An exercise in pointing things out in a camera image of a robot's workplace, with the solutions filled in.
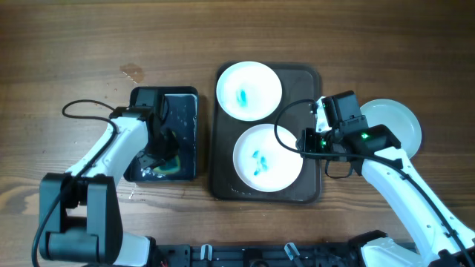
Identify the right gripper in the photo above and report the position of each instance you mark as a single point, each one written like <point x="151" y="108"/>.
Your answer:
<point x="308" y="136"/>

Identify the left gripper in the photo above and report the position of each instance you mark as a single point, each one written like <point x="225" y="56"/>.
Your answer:
<point x="174" y="147"/>

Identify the green and yellow sponge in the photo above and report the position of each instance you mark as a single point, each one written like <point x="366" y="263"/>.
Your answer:
<point x="170" y="166"/>

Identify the light blue-tinted white plate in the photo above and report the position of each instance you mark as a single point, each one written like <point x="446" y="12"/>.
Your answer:
<point x="399" y="119"/>

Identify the white plate blue dots stain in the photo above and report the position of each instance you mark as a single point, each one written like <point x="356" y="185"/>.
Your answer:
<point x="265" y="160"/>

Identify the white plate long blue stain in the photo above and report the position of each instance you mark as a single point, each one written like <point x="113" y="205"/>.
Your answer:
<point x="249" y="91"/>

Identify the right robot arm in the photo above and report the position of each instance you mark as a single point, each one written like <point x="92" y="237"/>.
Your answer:
<point x="343" y="133"/>

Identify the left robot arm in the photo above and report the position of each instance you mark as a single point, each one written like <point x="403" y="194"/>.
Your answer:
<point x="79" y="216"/>

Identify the black water basin tray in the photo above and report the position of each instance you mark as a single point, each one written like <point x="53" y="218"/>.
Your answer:
<point x="183" y="111"/>

